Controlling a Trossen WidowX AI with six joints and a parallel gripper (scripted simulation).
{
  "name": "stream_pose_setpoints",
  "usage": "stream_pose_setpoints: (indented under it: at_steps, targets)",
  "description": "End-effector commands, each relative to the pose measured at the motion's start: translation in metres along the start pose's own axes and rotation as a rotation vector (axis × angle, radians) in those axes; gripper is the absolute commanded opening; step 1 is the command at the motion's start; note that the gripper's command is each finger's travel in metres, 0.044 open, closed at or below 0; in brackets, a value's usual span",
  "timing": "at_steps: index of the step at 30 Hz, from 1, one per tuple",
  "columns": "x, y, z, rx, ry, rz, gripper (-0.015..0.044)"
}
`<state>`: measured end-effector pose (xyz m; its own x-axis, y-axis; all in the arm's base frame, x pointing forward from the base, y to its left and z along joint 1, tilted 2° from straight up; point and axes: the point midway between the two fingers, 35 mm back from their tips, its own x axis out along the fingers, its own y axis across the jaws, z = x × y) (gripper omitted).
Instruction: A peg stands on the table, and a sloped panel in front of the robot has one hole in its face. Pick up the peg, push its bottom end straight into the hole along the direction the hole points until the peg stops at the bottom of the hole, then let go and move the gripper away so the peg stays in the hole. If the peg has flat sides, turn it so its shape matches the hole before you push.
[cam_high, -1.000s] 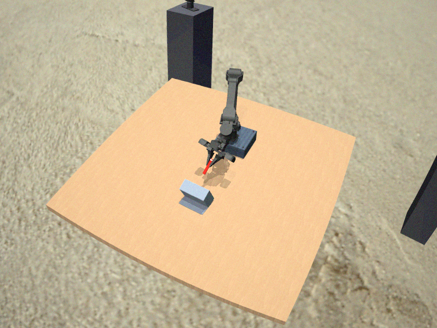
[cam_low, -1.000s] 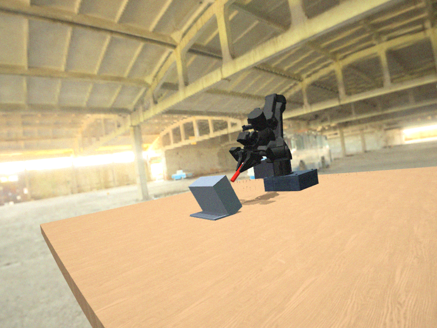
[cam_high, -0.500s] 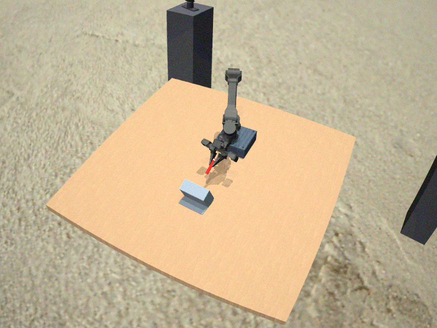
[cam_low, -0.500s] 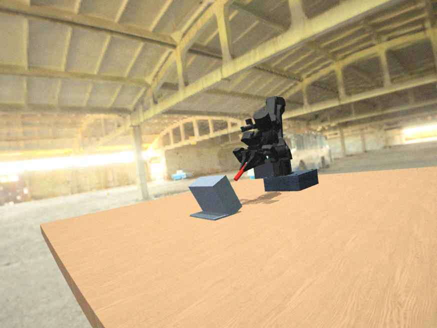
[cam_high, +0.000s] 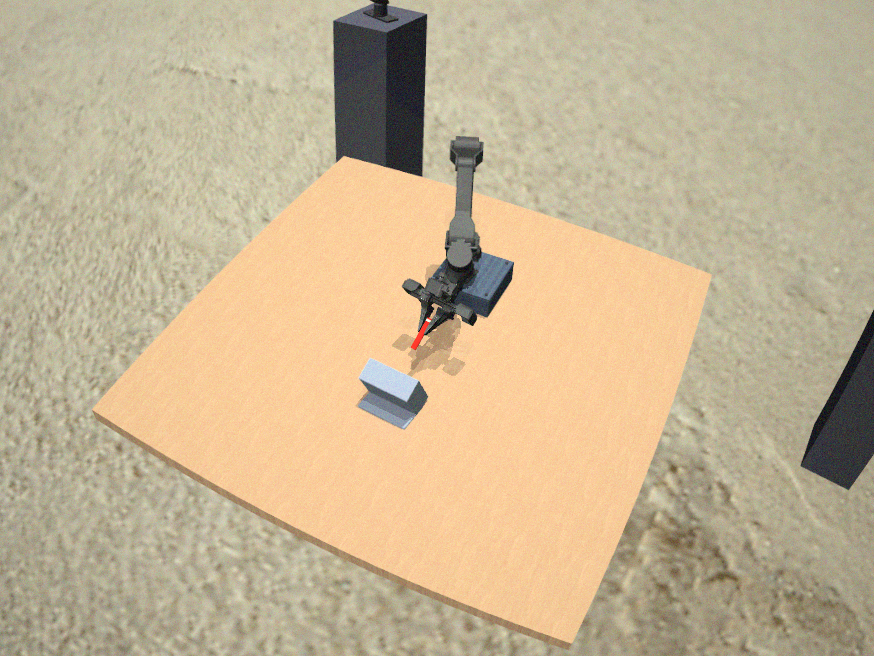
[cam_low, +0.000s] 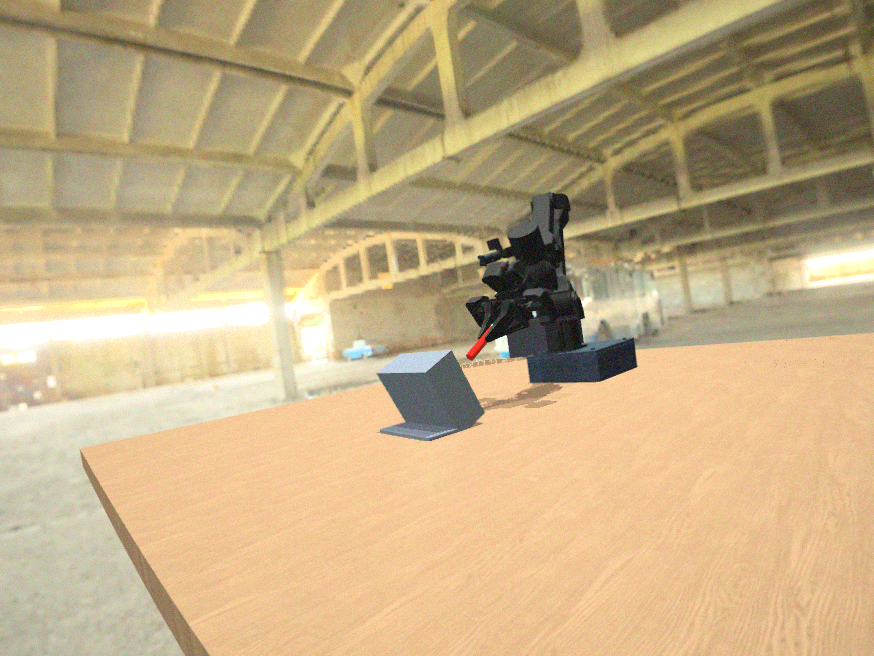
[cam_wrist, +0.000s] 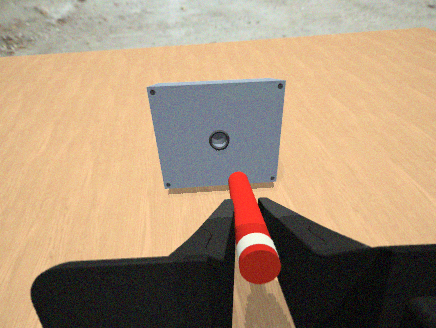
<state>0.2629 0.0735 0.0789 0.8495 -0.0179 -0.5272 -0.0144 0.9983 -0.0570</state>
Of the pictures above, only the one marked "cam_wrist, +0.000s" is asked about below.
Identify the grey sloped panel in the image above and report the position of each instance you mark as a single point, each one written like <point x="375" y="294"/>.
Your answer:
<point x="207" y="130"/>

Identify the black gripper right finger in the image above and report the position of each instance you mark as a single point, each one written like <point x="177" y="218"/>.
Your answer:
<point x="330" y="280"/>

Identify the red peg with white band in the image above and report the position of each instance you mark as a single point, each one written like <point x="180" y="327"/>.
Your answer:
<point x="258" y="259"/>

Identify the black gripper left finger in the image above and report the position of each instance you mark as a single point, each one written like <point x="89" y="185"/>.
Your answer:
<point x="190" y="288"/>

